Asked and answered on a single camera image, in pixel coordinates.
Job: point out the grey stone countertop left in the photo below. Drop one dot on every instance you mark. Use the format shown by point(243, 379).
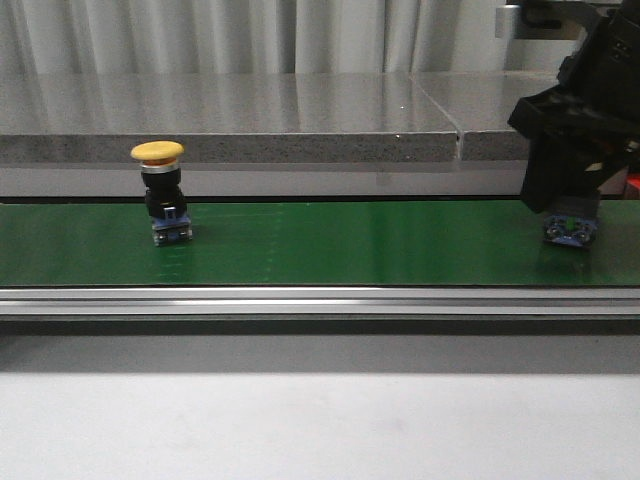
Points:
point(222, 119)

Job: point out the aluminium conveyor frame rail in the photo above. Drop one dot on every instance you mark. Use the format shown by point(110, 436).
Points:
point(396, 303)

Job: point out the green conveyor belt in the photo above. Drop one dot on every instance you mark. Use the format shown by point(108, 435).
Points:
point(399, 243)

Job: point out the red mushroom push button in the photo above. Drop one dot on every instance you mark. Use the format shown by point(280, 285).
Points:
point(572, 221)

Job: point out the grey stone countertop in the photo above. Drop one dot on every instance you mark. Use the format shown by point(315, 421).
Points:
point(222, 119)
point(479, 104)

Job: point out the yellow mushroom push button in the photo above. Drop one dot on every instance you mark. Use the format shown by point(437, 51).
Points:
point(164, 200)

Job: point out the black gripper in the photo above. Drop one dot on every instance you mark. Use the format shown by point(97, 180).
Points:
point(597, 92)

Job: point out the grey stone countertop right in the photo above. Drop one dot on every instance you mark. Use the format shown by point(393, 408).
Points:
point(479, 104)

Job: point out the grey curtain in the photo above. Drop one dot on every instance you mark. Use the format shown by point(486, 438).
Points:
point(105, 37)

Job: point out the red plastic bin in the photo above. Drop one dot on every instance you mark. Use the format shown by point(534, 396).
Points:
point(632, 187)

